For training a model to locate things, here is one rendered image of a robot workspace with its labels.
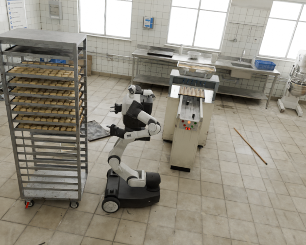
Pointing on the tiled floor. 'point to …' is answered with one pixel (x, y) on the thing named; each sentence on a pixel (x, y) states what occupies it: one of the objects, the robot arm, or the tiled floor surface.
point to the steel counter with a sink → (235, 65)
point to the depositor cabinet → (167, 133)
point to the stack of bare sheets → (95, 131)
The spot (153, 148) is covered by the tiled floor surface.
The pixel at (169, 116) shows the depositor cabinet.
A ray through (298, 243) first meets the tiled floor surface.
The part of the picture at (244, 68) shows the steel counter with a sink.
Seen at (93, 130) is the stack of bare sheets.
